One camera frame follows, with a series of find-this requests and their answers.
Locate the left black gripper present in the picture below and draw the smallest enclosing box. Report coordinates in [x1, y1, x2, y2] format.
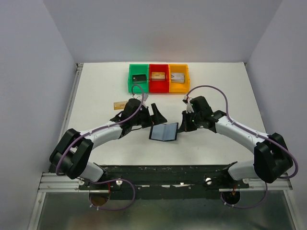
[131, 103, 166, 128]

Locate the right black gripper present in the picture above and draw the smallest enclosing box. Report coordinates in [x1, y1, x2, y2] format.
[179, 109, 202, 132]

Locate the black leather card holder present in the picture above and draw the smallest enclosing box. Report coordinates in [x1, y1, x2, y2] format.
[149, 123, 178, 142]

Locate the gold VIP card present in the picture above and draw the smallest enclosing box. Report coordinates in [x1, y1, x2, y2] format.
[113, 101, 128, 110]

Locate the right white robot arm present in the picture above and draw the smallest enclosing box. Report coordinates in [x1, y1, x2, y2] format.
[178, 96, 294, 188]

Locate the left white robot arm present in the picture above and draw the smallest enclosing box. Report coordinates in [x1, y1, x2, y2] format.
[49, 98, 167, 189]

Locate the gold card in red bin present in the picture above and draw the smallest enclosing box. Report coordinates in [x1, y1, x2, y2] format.
[151, 72, 165, 81]

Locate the black card in green bin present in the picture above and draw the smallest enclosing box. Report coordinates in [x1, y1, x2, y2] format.
[132, 74, 147, 84]

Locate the silver card in orange bin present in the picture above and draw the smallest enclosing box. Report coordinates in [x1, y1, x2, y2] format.
[170, 72, 185, 84]

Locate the red plastic bin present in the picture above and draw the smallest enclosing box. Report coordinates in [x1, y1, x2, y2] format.
[149, 64, 169, 93]

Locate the orange plastic bin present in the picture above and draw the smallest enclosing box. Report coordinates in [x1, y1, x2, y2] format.
[168, 64, 190, 93]

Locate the green plastic bin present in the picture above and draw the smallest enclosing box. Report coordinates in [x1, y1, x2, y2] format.
[128, 64, 149, 93]

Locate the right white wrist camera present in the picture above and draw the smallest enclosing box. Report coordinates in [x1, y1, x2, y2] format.
[183, 95, 194, 114]

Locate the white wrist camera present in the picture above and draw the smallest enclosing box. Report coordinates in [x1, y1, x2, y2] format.
[132, 93, 148, 106]
[183, 95, 194, 114]

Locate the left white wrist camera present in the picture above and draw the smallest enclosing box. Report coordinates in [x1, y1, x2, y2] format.
[132, 93, 148, 106]

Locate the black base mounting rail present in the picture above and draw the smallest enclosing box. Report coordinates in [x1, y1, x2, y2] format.
[49, 163, 281, 201]

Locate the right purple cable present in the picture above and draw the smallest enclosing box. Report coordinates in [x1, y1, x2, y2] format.
[184, 85, 299, 209]

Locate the purple cable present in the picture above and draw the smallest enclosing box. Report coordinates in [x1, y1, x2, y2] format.
[184, 85, 299, 209]
[55, 84, 148, 211]

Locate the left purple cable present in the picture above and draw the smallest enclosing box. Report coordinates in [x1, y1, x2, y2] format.
[55, 84, 148, 211]

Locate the aluminium frame rail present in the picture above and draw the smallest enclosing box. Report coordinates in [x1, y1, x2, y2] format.
[26, 62, 83, 230]

